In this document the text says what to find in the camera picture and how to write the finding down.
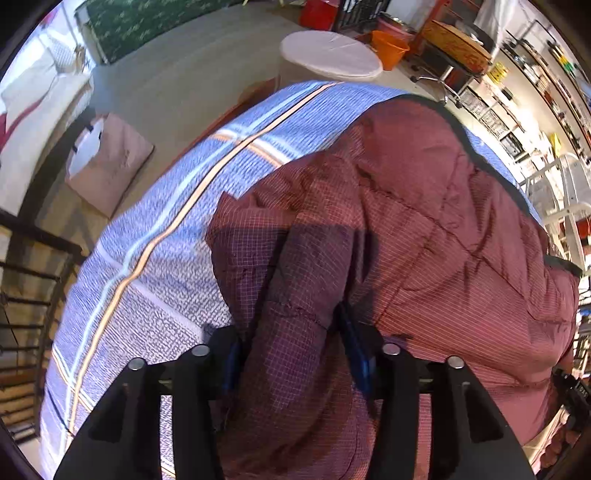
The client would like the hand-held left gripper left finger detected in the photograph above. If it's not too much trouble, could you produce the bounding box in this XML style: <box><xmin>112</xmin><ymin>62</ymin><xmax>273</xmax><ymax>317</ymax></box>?
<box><xmin>53</xmin><ymin>325</ymin><xmax>243</xmax><ymax>480</ymax></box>

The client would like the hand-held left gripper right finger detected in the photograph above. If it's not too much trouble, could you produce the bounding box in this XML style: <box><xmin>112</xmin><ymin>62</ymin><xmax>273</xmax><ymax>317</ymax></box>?
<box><xmin>335</xmin><ymin>302</ymin><xmax>536</xmax><ymax>480</ymax></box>

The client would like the maroon jacket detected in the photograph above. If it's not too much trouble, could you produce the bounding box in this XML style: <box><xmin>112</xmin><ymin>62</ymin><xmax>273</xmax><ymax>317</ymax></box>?
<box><xmin>205</xmin><ymin>95</ymin><xmax>583</xmax><ymax>480</ymax></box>

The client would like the blue checked bed sheet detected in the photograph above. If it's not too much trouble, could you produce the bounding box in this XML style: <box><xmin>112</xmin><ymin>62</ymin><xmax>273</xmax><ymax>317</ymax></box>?
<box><xmin>39</xmin><ymin>80</ymin><xmax>546</xmax><ymax>480</ymax></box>

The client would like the black metal railing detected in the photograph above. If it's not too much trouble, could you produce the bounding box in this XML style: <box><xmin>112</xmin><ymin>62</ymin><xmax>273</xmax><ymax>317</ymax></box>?
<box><xmin>0</xmin><ymin>106</ymin><xmax>93</xmax><ymax>444</ymax></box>

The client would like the paper bag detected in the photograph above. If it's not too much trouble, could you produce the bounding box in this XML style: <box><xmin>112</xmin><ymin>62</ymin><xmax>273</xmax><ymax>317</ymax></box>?
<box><xmin>65</xmin><ymin>113</ymin><xmax>155</xmax><ymax>220</ymax></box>

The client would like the round white table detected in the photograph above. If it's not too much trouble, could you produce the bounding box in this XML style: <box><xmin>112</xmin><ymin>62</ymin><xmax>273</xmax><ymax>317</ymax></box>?
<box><xmin>281</xmin><ymin>30</ymin><xmax>384</xmax><ymax>81</ymax></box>

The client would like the orange bucket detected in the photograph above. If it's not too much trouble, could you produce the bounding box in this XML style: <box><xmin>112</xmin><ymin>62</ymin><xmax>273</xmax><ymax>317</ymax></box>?
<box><xmin>370</xmin><ymin>30</ymin><xmax>411</xmax><ymax>71</ymax></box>

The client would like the dark red cloth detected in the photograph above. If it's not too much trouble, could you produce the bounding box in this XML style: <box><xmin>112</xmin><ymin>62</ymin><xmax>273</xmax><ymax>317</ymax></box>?
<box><xmin>0</xmin><ymin>102</ymin><xmax>42</xmax><ymax>148</ymax></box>

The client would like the office chair with patterned cushion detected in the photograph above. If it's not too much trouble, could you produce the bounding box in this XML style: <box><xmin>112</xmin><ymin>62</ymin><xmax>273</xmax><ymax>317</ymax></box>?
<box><xmin>411</xmin><ymin>18</ymin><xmax>495</xmax><ymax>107</ymax></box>

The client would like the pink basin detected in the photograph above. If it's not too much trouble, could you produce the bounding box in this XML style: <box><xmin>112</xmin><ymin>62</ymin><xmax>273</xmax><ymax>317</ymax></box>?
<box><xmin>376</xmin><ymin>14</ymin><xmax>416</xmax><ymax>37</ymax></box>

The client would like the black crate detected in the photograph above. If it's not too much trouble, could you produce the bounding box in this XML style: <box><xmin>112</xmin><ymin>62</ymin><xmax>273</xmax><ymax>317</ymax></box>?
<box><xmin>339</xmin><ymin>0</ymin><xmax>384</xmax><ymax>33</ymax></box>

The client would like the red box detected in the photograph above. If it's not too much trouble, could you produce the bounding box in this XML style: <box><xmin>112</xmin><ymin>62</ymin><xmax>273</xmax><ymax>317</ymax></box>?
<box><xmin>300</xmin><ymin>0</ymin><xmax>342</xmax><ymax>31</ymax></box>

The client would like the green patterned rug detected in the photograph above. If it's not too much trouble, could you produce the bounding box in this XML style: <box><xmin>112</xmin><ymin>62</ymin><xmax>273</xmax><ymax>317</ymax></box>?
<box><xmin>85</xmin><ymin>0</ymin><xmax>259</xmax><ymax>65</ymax></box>

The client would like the wall shelving rack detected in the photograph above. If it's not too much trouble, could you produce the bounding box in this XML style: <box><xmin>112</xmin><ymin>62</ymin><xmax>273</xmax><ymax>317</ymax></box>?
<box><xmin>462</xmin><ymin>18</ymin><xmax>591</xmax><ymax>185</ymax></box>

